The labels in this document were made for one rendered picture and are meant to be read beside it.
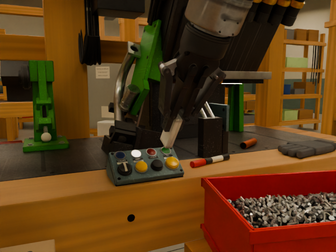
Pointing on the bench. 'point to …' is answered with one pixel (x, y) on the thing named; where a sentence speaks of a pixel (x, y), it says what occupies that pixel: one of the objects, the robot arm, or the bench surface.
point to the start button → (172, 162)
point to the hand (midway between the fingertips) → (170, 129)
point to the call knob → (124, 168)
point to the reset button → (141, 166)
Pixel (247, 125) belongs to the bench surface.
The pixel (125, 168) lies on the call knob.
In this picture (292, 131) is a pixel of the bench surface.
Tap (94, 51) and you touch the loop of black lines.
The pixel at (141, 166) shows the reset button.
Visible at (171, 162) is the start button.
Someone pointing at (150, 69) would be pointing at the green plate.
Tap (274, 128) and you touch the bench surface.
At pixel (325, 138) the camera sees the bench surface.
